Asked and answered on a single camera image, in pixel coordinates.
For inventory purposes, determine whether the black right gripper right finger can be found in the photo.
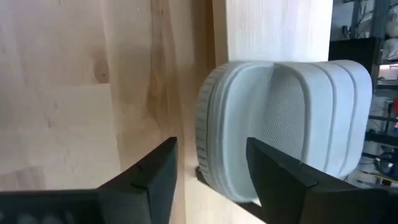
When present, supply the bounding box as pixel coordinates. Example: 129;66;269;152
245;137;398;224

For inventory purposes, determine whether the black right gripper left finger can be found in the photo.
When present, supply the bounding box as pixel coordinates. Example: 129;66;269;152
0;136;178;224

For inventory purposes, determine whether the black storage rack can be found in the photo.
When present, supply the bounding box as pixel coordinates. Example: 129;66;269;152
328;0;398;187

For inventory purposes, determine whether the grey rubber slide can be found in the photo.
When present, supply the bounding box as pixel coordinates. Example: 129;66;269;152
195;59;373;203

